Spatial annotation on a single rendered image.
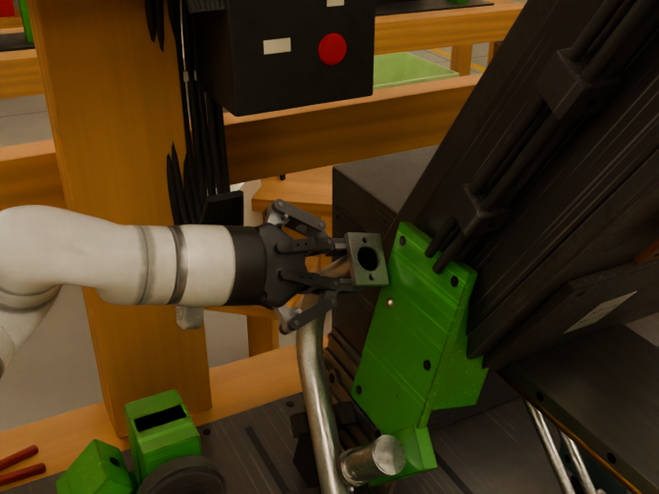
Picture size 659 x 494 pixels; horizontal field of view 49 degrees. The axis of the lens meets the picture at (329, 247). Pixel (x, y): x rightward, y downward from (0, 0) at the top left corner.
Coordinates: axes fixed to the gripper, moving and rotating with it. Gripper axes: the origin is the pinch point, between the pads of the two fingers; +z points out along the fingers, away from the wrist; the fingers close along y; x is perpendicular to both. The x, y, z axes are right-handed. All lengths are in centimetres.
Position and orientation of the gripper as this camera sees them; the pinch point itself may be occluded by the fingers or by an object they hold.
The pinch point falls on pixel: (348, 266)
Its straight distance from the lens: 74.3
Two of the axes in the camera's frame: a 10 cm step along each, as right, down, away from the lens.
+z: 8.6, 0.2, 5.1
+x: -4.9, 3.1, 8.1
